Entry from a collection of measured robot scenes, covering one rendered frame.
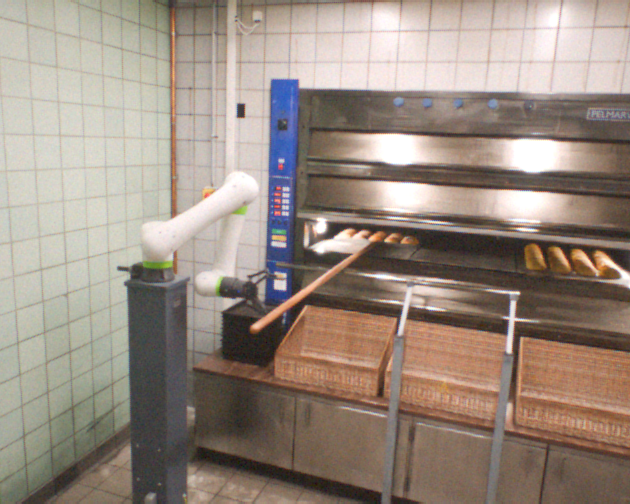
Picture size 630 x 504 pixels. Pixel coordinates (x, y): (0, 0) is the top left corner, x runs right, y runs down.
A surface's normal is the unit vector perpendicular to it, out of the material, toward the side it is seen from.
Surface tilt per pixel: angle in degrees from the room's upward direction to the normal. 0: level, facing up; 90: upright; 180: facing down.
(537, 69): 90
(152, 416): 90
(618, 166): 70
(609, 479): 93
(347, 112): 91
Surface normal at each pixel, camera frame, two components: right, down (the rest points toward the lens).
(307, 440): -0.33, 0.18
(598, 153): -0.29, -0.19
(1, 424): 0.94, 0.11
